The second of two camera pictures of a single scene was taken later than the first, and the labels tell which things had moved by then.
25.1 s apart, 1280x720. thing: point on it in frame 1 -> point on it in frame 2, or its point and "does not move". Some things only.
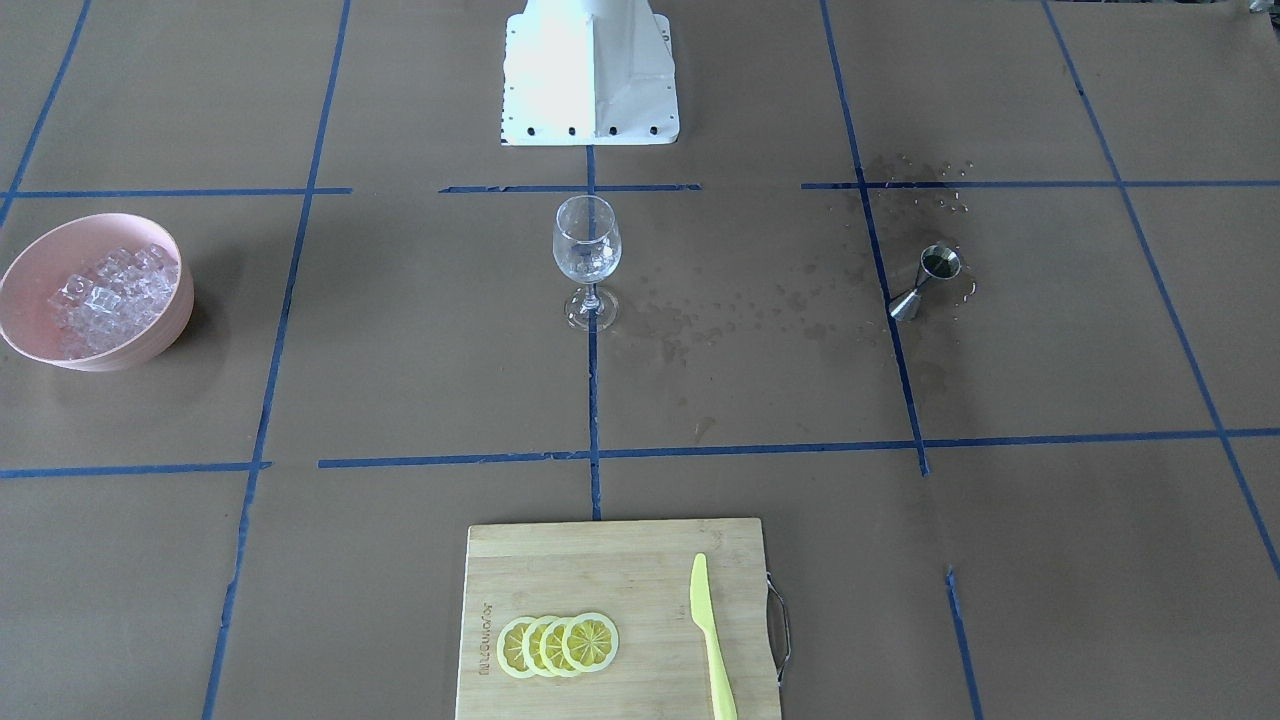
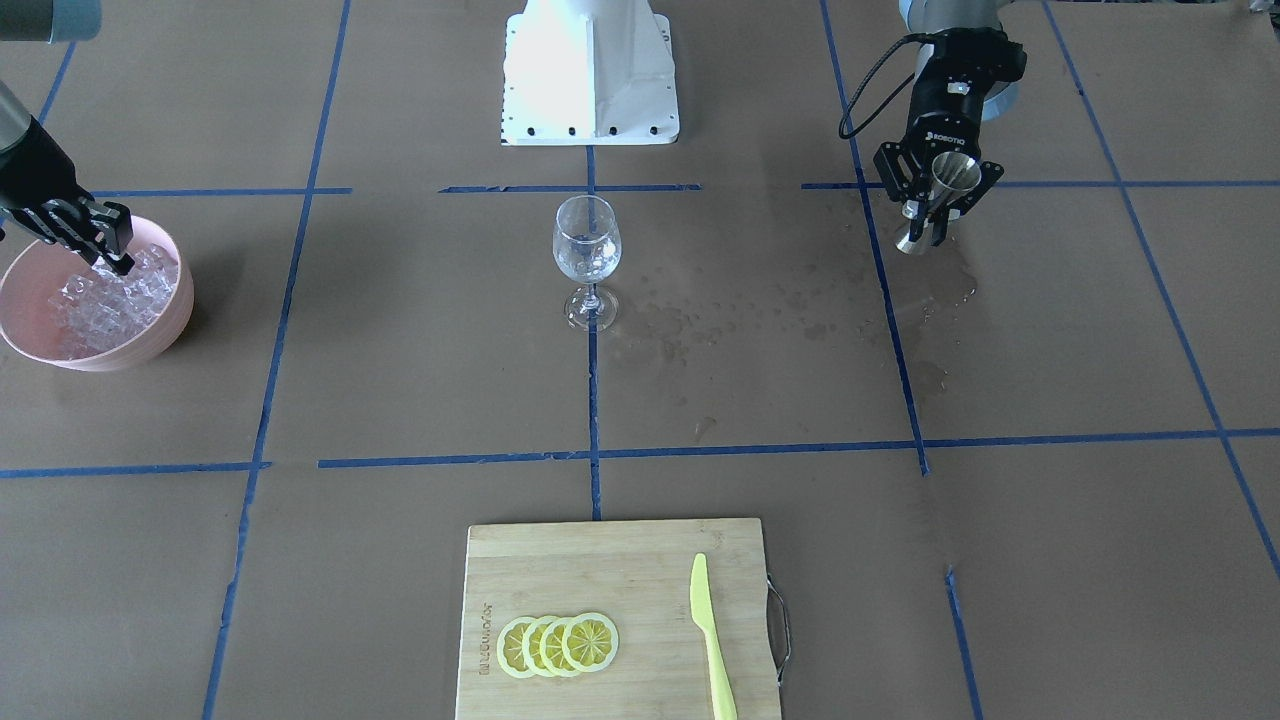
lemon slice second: (531, 647) does not move
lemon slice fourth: (590, 642) does not move
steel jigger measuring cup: (938, 261) -> (952, 173)
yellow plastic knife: (703, 615) does not move
